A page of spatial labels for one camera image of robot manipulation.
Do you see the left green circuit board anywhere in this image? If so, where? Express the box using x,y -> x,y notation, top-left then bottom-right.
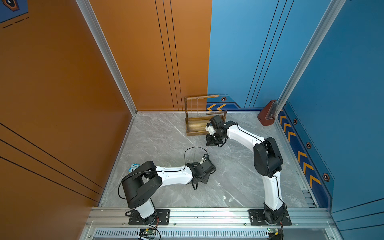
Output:
139,228 -> 157,236

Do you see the wooden jewelry display stand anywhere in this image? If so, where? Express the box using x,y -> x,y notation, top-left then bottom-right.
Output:
184,95 -> 227,137

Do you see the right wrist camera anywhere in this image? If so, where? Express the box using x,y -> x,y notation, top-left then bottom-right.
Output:
205,123 -> 216,136

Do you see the red corner block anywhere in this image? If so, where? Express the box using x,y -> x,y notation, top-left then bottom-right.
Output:
258,100 -> 278,126

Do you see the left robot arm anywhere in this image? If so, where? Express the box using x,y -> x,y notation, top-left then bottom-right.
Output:
119,158 -> 217,225

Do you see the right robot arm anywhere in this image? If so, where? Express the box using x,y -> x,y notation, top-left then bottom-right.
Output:
206,115 -> 288,226

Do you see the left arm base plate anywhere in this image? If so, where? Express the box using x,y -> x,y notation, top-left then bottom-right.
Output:
126,209 -> 171,226

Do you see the right green circuit board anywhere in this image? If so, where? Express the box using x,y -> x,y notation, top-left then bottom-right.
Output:
267,228 -> 281,235

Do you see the left aluminium corner post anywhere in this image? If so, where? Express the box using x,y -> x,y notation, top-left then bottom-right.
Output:
76,0 -> 138,117

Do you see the right aluminium corner post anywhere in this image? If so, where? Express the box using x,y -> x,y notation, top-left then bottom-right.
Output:
272,0 -> 346,118

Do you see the aluminium front rail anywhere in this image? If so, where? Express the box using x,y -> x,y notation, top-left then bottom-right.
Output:
85,207 -> 336,228

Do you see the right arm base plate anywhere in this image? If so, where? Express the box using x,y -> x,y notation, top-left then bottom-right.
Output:
248,209 -> 292,227

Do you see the aluminium corner post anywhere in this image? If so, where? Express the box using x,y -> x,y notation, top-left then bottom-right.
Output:
76,0 -> 138,117
272,0 -> 346,118

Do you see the green circuit board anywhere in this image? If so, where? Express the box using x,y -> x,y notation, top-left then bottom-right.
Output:
267,228 -> 281,235
139,228 -> 157,236

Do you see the small blue owl toy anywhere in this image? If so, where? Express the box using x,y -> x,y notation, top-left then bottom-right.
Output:
129,164 -> 140,173

